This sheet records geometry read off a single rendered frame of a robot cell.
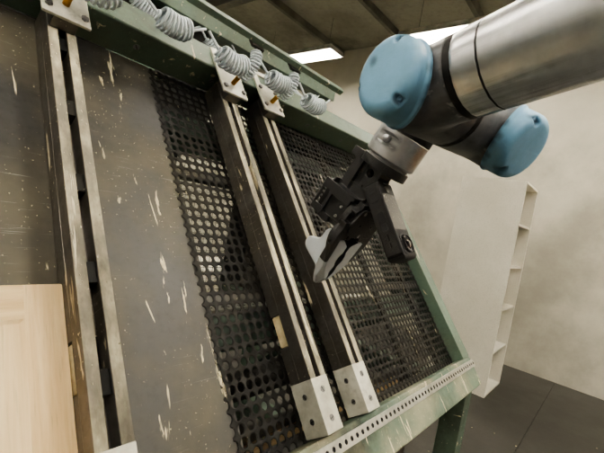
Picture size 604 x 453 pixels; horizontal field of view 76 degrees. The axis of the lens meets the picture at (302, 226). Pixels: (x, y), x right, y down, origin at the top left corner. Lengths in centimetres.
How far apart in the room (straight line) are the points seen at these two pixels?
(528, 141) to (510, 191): 363
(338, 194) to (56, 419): 53
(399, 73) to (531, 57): 10
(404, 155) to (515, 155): 14
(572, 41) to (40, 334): 75
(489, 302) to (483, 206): 92
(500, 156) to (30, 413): 70
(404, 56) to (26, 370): 66
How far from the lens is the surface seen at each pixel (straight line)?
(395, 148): 53
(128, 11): 128
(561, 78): 33
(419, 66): 35
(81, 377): 71
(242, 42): 197
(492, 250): 408
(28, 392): 73
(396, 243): 52
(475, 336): 417
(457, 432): 197
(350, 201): 55
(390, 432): 123
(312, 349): 101
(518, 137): 45
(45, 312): 77
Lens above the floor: 141
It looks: 2 degrees down
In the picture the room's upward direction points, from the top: 10 degrees clockwise
